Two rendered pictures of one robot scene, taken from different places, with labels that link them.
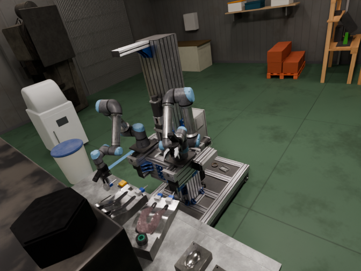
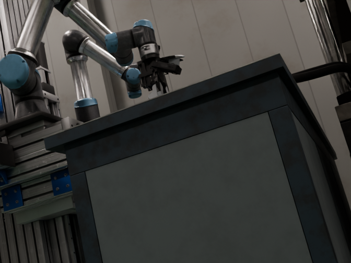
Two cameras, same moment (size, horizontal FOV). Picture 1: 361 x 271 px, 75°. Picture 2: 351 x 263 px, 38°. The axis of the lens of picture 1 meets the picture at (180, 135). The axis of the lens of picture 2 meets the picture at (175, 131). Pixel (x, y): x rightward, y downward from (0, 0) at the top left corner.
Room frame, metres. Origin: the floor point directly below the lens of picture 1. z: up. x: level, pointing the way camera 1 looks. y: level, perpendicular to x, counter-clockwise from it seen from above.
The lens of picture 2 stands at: (2.50, 2.37, 0.36)
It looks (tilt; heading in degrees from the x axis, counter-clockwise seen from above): 15 degrees up; 243
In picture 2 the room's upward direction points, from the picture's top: 14 degrees counter-clockwise
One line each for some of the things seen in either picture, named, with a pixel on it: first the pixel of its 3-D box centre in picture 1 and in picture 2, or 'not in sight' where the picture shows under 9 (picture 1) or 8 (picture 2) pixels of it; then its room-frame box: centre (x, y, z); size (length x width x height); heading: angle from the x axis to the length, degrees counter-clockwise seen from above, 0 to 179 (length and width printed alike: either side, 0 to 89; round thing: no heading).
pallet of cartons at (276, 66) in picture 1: (287, 59); not in sight; (6.29, -3.28, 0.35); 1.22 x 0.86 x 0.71; 136
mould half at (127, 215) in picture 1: (114, 209); not in sight; (1.44, 0.66, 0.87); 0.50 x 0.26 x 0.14; 135
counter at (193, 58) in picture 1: (178, 55); not in sight; (9.15, -0.51, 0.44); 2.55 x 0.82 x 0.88; 46
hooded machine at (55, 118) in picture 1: (54, 118); not in sight; (4.36, 2.34, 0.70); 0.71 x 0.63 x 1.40; 44
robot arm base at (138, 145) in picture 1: (142, 140); (31, 112); (2.11, 0.40, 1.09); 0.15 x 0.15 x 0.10
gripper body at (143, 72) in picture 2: (103, 171); (152, 72); (1.70, 0.73, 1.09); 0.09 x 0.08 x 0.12; 135
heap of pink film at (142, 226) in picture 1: (150, 217); not in sight; (1.25, 0.35, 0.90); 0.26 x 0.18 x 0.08; 152
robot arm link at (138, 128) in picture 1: (138, 130); (26, 85); (2.11, 0.41, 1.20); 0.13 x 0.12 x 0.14; 66
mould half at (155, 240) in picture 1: (151, 221); not in sight; (1.25, 0.34, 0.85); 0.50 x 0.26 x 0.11; 152
